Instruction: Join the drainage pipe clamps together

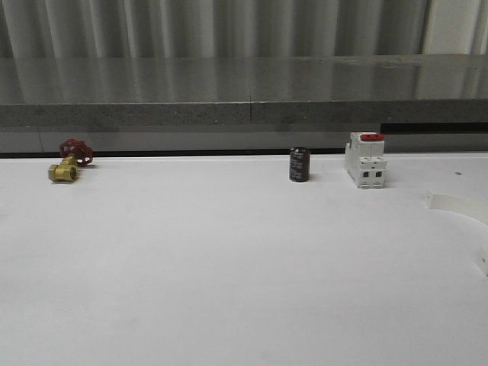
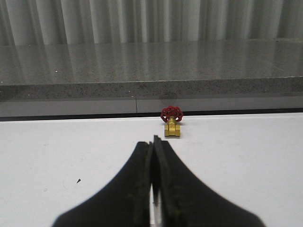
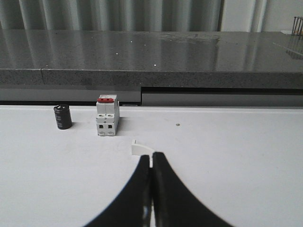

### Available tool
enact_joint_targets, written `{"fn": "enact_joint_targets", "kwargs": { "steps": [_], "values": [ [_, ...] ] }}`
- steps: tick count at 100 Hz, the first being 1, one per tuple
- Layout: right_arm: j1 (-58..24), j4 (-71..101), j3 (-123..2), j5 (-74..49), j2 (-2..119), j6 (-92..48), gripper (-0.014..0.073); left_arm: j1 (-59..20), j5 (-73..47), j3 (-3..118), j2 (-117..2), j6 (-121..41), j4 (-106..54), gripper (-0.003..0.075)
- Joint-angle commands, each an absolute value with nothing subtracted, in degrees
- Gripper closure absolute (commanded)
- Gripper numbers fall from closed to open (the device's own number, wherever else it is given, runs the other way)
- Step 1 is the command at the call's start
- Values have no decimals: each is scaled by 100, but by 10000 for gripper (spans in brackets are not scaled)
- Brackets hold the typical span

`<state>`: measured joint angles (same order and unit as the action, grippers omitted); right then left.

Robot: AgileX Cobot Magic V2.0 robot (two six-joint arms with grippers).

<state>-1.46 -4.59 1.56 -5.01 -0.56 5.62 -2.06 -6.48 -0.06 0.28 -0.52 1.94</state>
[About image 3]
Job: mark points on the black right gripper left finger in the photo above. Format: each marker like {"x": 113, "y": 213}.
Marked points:
{"x": 132, "y": 206}

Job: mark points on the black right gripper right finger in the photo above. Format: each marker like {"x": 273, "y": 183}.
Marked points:
{"x": 174, "y": 204}

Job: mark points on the white half pipe clamp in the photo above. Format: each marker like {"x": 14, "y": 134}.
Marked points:
{"x": 140, "y": 150}

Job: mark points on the black cylindrical capacitor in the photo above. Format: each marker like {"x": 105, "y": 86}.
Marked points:
{"x": 62, "y": 116}

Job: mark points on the grey stone counter ledge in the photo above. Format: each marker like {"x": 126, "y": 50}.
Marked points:
{"x": 269, "y": 60}

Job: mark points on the white circuit breaker red switch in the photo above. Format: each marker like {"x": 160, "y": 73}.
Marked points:
{"x": 108, "y": 115}

